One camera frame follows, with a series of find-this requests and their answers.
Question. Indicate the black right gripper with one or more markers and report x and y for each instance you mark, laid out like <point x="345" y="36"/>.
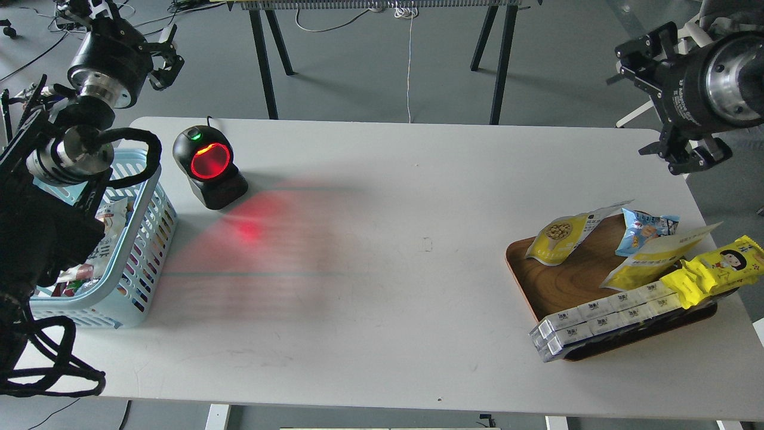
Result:
<point x="687" y="145"/>

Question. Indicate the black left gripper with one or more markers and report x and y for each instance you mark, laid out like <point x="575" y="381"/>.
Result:
<point x="110" y="49"/>

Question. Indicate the yellow chickpea snack pouch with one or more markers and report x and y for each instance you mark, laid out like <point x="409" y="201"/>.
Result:
<point x="557" y="240"/>

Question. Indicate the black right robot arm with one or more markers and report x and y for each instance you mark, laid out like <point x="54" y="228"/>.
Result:
<point x="712" y="89"/>

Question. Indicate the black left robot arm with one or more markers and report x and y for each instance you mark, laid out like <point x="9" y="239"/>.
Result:
<point x="62" y="155"/>

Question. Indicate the blue snack bag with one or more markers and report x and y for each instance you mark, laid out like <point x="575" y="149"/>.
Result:
<point x="641" y="227"/>

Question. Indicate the yellow flat snack pouch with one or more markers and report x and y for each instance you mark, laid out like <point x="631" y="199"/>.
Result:
<point x="654" y="258"/>

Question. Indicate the white red snack bag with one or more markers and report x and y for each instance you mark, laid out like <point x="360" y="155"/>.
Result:
<point x="114" y="214"/>

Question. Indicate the bright yellow snack bag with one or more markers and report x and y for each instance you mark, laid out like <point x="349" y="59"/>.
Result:
<point x="716" y="272"/>

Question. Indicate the clear boxed snack pack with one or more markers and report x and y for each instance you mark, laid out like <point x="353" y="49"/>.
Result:
<point x="602" y="343"/>
<point x="597" y="310"/>

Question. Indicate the light blue plastic basket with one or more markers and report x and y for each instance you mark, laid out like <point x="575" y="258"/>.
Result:
<point x="122" y="298"/>

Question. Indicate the black barcode scanner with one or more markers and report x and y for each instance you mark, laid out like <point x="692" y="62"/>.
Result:
<point x="206" y="157"/>

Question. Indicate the wooden tray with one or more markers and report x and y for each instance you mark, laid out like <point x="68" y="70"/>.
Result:
<point x="548" y="289"/>

